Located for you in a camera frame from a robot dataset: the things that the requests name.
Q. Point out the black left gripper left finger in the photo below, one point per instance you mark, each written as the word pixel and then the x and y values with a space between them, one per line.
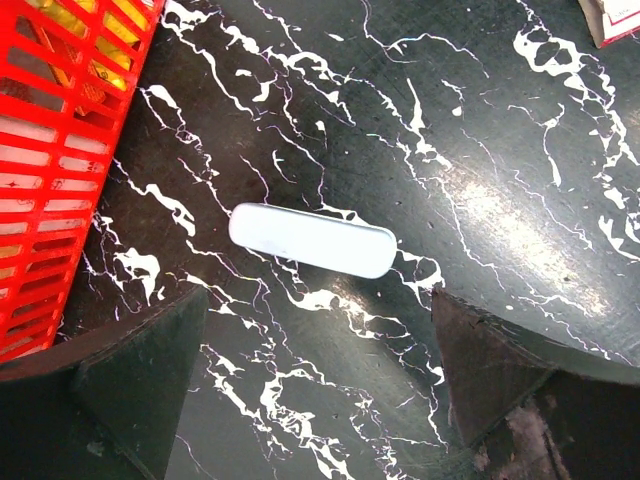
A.
pixel 106 404

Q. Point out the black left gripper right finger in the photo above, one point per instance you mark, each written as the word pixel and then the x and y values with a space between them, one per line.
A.
pixel 529 407

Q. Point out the staple box with tray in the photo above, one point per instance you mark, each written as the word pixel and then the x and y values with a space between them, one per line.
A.
pixel 610 20

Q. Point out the red plastic basket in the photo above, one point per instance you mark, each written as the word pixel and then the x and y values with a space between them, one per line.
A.
pixel 68 73

